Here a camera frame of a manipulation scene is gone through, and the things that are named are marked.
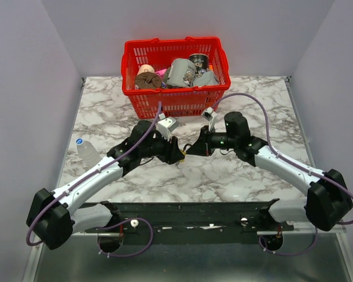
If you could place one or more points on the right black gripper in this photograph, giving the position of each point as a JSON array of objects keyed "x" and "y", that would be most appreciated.
[{"x": 203, "y": 146}]

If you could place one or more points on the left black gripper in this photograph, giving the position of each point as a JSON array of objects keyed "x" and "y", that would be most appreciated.
[{"x": 172, "y": 153}]

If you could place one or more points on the yellow black padlock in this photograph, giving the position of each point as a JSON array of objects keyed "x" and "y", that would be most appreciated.
[{"x": 181, "y": 157}]

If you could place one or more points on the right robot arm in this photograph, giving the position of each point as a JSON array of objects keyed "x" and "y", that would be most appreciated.
[{"x": 325, "y": 200}]

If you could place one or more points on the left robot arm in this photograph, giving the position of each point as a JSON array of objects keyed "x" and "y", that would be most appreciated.
[{"x": 54, "y": 216}]

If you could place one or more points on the red plastic shopping basket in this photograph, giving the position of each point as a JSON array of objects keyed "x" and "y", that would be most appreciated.
[{"x": 160, "y": 55}]

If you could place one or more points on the grey printed cloth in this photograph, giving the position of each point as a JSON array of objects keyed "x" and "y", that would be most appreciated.
[{"x": 183, "y": 74}]

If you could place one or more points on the brown cloth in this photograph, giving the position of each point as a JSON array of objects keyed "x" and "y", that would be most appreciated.
[{"x": 148, "y": 80}]

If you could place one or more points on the pink item in basket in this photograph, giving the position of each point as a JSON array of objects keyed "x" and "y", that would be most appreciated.
[{"x": 161, "y": 72}]

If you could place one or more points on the clear plastic water bottle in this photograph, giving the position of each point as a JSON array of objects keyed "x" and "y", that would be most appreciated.
[{"x": 87, "y": 152}]

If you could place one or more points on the dark printed cup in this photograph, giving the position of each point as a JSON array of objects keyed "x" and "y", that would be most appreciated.
[{"x": 201, "y": 62}]

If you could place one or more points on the beige round ball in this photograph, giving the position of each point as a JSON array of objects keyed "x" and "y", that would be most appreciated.
[{"x": 145, "y": 68}]

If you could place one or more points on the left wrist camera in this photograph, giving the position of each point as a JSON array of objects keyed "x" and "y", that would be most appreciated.
[{"x": 166, "y": 125}]

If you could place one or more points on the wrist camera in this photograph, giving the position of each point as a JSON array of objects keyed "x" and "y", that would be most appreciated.
[
  {"x": 166, "y": 125},
  {"x": 211, "y": 116}
]

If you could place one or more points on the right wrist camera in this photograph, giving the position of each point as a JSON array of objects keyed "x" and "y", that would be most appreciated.
[{"x": 211, "y": 116}]

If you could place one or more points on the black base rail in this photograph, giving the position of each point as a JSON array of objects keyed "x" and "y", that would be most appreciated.
[{"x": 174, "y": 223}]

